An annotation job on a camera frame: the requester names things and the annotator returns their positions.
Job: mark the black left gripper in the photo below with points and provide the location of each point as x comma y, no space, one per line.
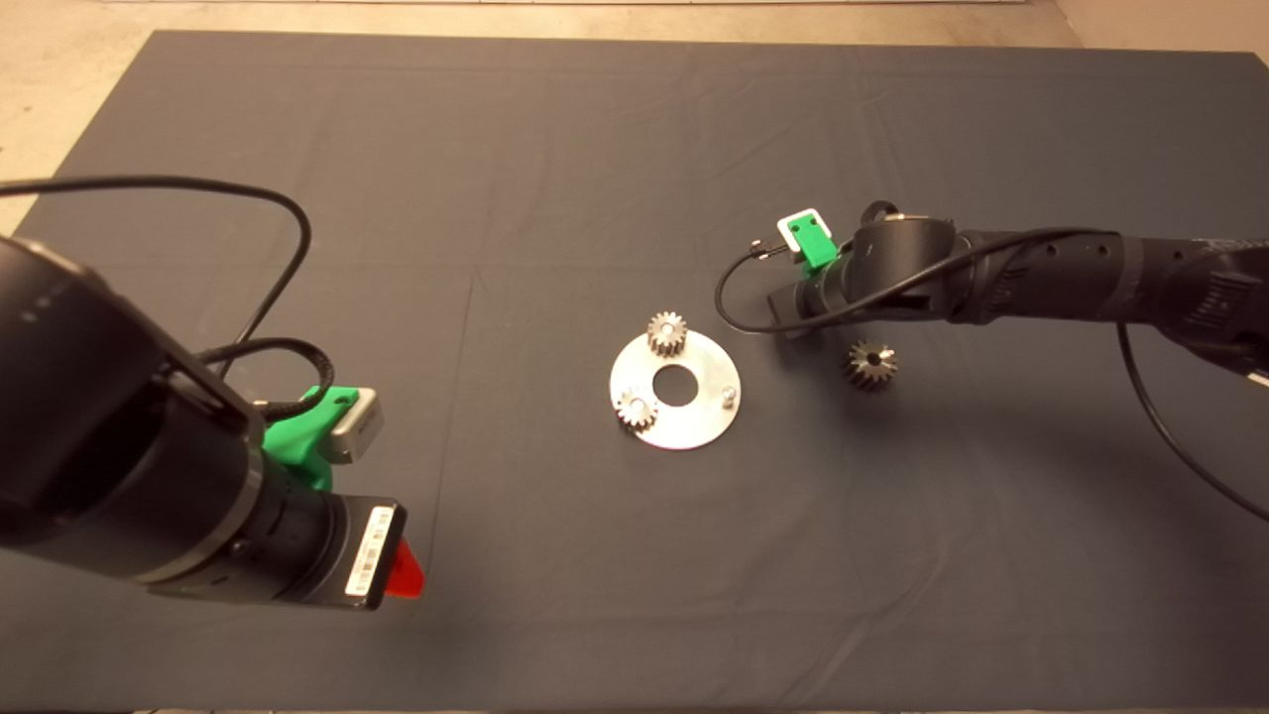
362,550

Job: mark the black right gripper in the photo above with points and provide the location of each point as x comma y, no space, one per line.
808,302

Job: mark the large steel gear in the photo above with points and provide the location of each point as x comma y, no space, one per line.
885,375

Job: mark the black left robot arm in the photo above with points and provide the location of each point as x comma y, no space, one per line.
119,466

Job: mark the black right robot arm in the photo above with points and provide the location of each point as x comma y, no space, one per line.
1051,278

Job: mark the small steel gear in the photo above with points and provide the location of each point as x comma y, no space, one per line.
635,409
668,337

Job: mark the round metal plate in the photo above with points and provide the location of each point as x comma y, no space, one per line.
674,428

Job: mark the dark grey table cloth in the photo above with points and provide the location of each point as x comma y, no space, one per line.
595,149

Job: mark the green right camera mount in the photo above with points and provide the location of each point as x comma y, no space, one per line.
818,248

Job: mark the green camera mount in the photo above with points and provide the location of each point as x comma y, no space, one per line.
818,248
297,441

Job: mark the white right camera box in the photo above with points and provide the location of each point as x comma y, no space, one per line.
793,230

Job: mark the grey left camera box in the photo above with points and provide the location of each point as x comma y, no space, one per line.
362,426

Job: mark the green left camera mount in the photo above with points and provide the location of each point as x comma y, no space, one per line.
297,441

